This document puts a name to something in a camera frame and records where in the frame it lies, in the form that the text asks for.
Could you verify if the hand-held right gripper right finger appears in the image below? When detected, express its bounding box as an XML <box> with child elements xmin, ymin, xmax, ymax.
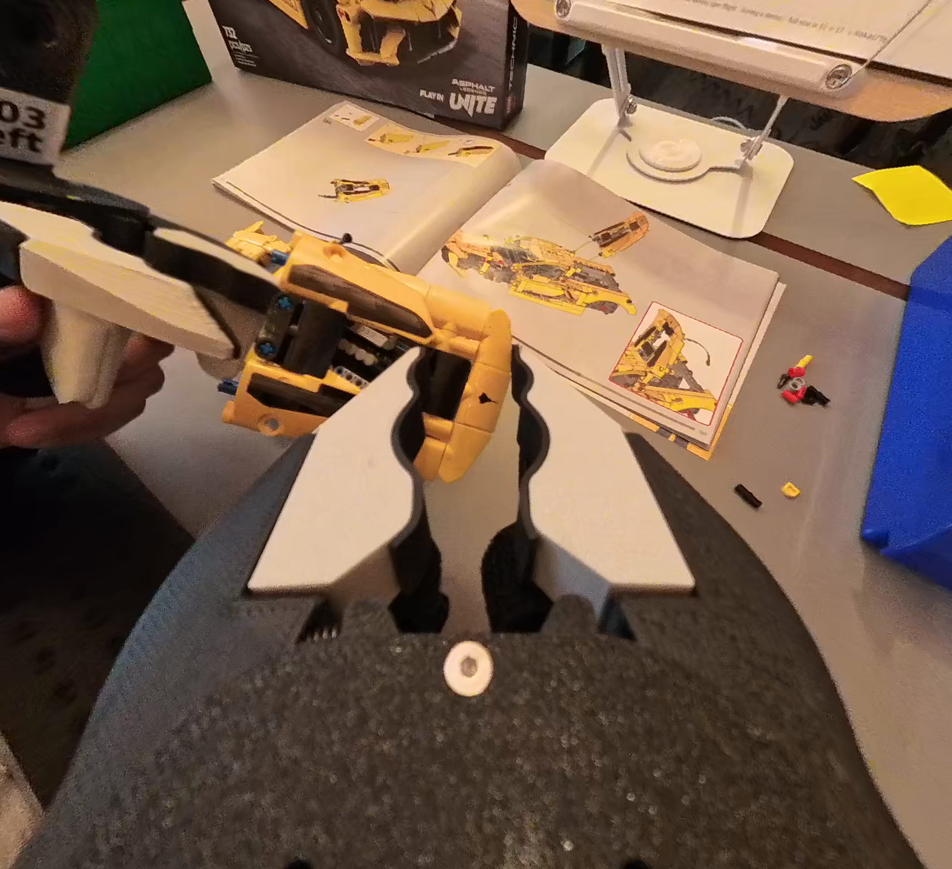
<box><xmin>512</xmin><ymin>347</ymin><xmax>696</xmax><ymax>600</ymax></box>

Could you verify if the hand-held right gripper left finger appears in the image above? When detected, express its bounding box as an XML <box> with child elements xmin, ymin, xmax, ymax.
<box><xmin>247</xmin><ymin>347</ymin><xmax>426</xmax><ymax>600</ymax></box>

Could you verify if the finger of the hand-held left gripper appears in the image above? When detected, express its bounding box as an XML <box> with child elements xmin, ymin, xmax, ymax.
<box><xmin>18</xmin><ymin>224</ymin><xmax>240</xmax><ymax>362</ymax></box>
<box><xmin>147</xmin><ymin>228</ymin><xmax>289</xmax><ymax>314</ymax></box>

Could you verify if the yellow brick panel assembly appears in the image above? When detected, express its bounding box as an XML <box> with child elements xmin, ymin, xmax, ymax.
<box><xmin>219</xmin><ymin>230</ymin><xmax>514</xmax><ymax>483</ymax></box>

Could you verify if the grey desk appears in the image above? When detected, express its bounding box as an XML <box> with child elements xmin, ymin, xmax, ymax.
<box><xmin>59</xmin><ymin>0</ymin><xmax>952</xmax><ymax>869</ymax></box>

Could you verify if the person's left hand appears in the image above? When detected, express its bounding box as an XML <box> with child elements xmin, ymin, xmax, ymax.
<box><xmin>0</xmin><ymin>288</ymin><xmax>174</xmax><ymax>449</ymax></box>

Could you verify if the green plastic bin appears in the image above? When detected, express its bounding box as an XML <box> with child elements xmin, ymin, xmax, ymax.
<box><xmin>41</xmin><ymin>0</ymin><xmax>213</xmax><ymax>149</ymax></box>

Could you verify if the small red yellow brick cluster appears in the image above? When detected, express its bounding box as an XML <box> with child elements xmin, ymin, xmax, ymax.
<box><xmin>777</xmin><ymin>354</ymin><xmax>832</xmax><ymax>407</ymax></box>

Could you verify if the black perforated panel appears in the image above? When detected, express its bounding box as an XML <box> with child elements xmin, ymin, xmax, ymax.
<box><xmin>0</xmin><ymin>438</ymin><xmax>194</xmax><ymax>803</ymax></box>

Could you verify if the open instruction booklet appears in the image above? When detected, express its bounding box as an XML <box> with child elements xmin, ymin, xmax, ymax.
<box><xmin>212</xmin><ymin>99</ymin><xmax>785</xmax><ymax>461</ymax></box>

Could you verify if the blue plastic bin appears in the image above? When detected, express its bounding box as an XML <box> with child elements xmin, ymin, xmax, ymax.
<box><xmin>861</xmin><ymin>237</ymin><xmax>952</xmax><ymax>587</ymax></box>

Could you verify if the white document stand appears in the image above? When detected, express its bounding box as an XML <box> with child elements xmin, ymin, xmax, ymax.
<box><xmin>502</xmin><ymin>0</ymin><xmax>952</xmax><ymax>239</ymax></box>

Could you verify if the yellow paper slip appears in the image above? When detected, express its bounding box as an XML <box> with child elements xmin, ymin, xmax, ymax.
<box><xmin>851</xmin><ymin>166</ymin><xmax>952</xmax><ymax>227</ymax></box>

